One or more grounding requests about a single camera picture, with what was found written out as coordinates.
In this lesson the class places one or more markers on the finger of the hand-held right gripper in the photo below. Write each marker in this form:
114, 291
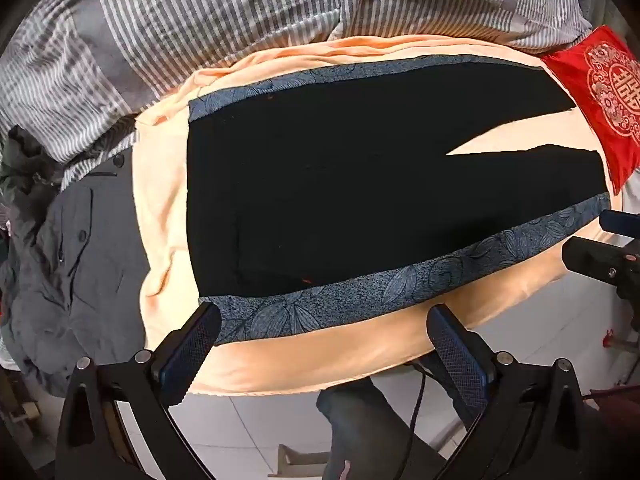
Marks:
622, 222
595, 257

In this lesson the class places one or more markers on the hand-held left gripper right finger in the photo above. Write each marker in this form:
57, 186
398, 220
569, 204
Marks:
457, 355

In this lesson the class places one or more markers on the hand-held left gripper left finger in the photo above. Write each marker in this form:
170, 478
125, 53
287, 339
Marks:
192, 347

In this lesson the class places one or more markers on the black pants with blue trim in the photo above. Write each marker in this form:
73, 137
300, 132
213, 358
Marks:
350, 185

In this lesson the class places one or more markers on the peach blanket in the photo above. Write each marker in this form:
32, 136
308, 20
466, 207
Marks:
310, 360

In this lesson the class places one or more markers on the person's leg in jeans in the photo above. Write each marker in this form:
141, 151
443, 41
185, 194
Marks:
360, 425

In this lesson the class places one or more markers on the red embroidered pillow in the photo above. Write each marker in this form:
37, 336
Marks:
615, 85

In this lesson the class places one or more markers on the dark grey jacket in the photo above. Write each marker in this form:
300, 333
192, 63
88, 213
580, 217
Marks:
75, 260

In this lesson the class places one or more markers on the beige cardboard box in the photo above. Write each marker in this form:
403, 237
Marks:
300, 460

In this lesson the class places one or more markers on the dark green garment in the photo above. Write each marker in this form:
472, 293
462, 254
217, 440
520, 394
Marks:
25, 170

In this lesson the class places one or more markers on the grey white striped duvet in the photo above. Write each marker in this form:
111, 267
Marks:
200, 10

